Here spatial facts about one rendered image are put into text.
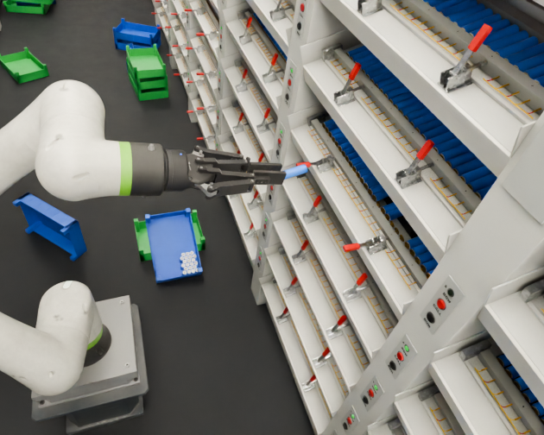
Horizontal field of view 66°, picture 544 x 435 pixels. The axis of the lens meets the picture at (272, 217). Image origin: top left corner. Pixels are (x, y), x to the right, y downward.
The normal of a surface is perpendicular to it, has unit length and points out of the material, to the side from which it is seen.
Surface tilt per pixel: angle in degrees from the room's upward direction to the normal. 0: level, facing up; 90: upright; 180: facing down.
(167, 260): 26
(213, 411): 0
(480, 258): 90
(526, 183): 90
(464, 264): 90
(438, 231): 19
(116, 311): 5
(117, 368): 5
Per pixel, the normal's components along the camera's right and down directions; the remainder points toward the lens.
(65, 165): 0.25, 0.02
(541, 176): -0.94, 0.16
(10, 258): 0.12, -0.68
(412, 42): -0.18, -0.59
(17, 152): -0.03, 0.55
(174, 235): 0.25, -0.29
